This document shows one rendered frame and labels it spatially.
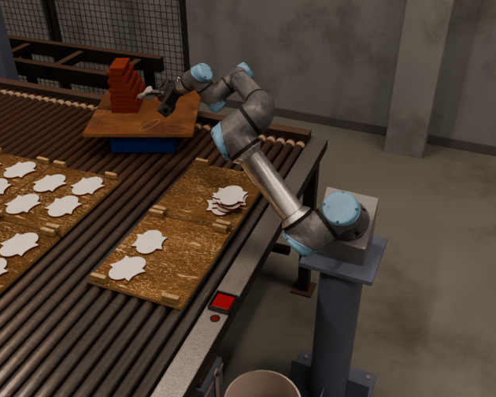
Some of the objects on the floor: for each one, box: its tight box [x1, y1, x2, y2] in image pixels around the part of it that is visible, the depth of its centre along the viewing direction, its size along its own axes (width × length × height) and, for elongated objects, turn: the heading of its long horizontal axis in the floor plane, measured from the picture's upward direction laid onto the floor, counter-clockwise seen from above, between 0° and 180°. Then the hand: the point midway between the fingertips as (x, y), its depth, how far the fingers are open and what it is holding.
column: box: [289, 235, 388, 397], centre depth 229 cm, size 38×38×87 cm
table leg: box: [291, 163, 320, 298], centre depth 288 cm, size 12×12×86 cm
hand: (150, 108), depth 230 cm, fingers open, 14 cm apart
